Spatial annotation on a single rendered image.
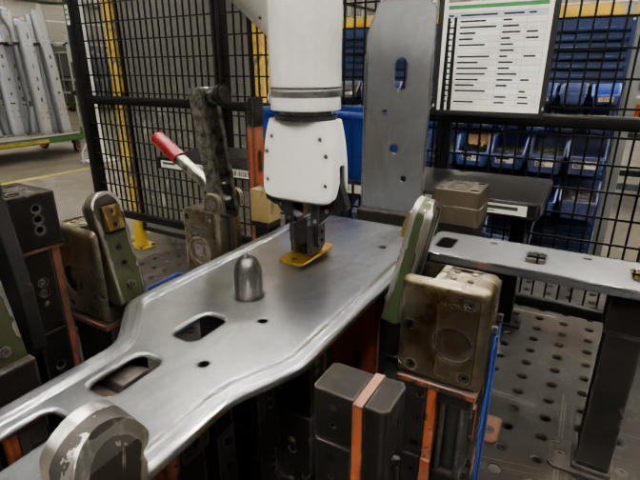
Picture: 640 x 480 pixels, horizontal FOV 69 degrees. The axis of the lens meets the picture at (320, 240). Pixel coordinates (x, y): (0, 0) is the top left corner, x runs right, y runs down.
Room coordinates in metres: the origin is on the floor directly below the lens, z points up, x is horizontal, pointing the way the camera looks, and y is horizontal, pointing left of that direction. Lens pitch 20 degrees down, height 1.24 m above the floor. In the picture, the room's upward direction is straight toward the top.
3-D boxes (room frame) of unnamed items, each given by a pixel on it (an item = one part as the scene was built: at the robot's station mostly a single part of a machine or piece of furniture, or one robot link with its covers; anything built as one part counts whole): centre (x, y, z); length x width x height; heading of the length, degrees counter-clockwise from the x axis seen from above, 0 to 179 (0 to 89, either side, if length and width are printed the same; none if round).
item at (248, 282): (0.47, 0.08, 1.02); 0.03 x 0.03 x 0.07
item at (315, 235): (0.57, 0.00, 1.05); 0.03 x 0.03 x 0.07; 60
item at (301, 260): (0.58, 0.02, 1.01); 0.08 x 0.04 x 0.01; 150
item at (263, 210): (0.71, 0.09, 0.88); 0.04 x 0.04 x 0.36; 60
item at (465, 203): (0.75, -0.23, 0.88); 0.08 x 0.08 x 0.36; 60
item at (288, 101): (0.58, 0.02, 1.20); 0.09 x 0.08 x 0.03; 60
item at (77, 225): (0.52, 0.27, 0.88); 0.11 x 0.09 x 0.37; 60
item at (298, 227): (0.59, 0.04, 1.05); 0.03 x 0.03 x 0.07; 60
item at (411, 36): (0.80, -0.13, 1.17); 0.12 x 0.01 x 0.34; 60
